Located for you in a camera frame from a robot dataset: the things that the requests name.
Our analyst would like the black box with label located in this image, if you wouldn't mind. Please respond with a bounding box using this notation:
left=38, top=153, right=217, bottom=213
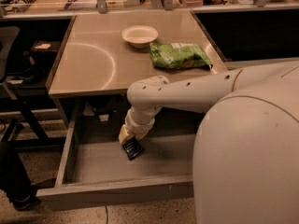
left=30, top=40, right=61, bottom=59

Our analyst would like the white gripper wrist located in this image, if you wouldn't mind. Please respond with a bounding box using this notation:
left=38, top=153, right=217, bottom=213
left=118, top=110, right=155, bottom=146

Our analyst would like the black office chair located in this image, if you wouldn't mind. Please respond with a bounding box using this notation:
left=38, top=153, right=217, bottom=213
left=0, top=26, right=50, bottom=143

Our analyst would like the dark object lower left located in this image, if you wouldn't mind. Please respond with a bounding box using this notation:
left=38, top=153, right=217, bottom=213
left=0, top=143, right=36, bottom=211

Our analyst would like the dark blue rxbar wrapper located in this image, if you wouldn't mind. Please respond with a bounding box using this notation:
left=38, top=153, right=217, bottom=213
left=122, top=137, right=145, bottom=161

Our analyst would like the green chip bag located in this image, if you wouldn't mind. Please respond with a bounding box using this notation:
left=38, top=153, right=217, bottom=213
left=149, top=43, right=213, bottom=70

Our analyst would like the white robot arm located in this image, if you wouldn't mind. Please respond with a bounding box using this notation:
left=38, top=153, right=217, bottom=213
left=119, top=61, right=299, bottom=224

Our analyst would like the grey open drawer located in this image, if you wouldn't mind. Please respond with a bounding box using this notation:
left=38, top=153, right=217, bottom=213
left=37, top=109, right=201, bottom=210

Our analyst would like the grey counter cabinet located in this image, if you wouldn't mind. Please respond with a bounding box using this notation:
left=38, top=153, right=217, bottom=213
left=49, top=10, right=227, bottom=123

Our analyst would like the white paper bowl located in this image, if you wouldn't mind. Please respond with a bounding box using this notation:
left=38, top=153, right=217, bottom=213
left=121, top=25, right=158, bottom=49

